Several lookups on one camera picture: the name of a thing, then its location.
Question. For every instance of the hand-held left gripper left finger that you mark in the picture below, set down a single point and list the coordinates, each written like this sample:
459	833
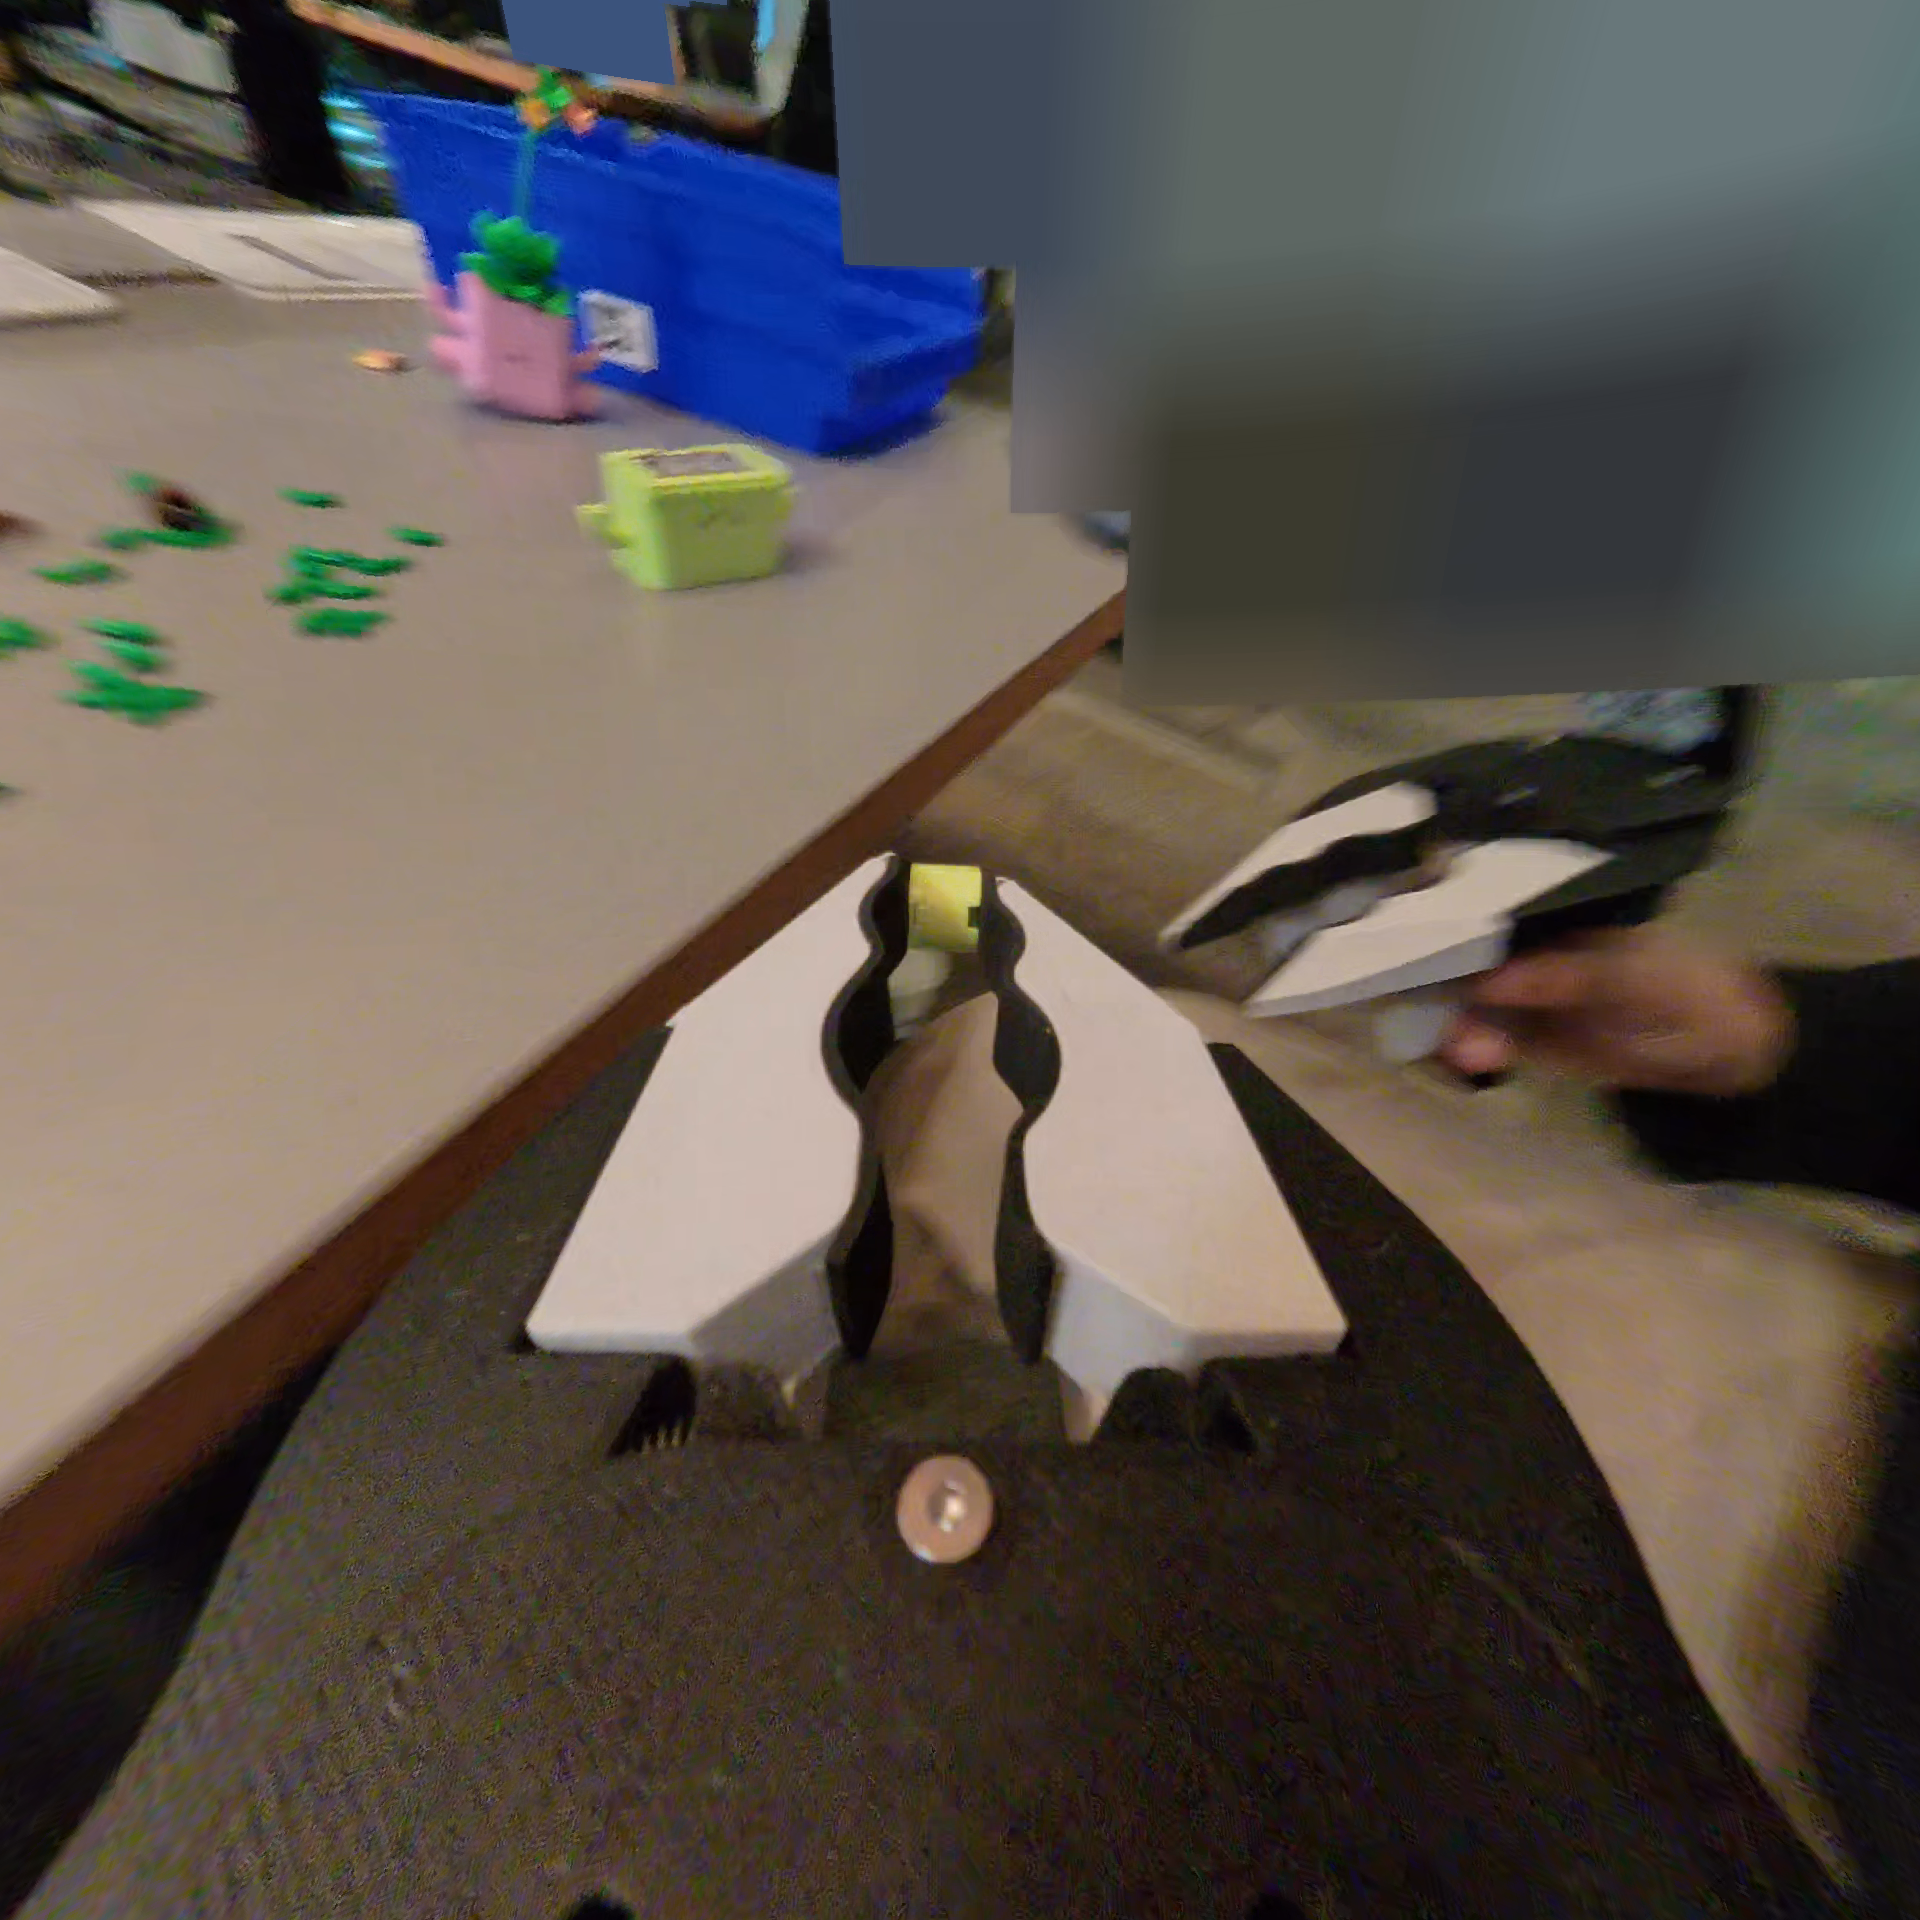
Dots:
690	1185

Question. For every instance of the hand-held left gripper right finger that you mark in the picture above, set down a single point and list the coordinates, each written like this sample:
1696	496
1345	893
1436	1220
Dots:
1185	1200

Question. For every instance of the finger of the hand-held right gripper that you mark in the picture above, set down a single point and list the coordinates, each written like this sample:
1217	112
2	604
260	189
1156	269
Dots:
1425	931
1320	833

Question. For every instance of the lime round brick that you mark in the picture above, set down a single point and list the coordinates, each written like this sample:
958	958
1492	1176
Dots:
945	908

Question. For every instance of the lime green brick model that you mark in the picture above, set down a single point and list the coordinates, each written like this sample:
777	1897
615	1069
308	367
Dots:
697	525

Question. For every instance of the person's right hand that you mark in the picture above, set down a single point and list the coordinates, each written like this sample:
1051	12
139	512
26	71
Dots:
1635	1014

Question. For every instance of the person's beige trousers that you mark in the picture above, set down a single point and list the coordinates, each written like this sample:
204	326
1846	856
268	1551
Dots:
1622	1349

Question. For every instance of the scattered green leaf pieces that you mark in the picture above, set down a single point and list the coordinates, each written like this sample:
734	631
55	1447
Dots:
135	697

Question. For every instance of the blue plastic bin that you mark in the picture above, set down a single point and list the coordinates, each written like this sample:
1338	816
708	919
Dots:
751	300

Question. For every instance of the brown block on green leaves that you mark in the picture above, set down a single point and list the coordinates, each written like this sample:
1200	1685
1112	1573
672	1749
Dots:
184	512

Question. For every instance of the pink brick flowerpot model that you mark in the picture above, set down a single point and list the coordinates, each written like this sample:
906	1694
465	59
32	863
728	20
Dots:
511	352

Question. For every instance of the white printed paper sheet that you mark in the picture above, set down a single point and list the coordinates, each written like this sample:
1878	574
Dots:
254	248

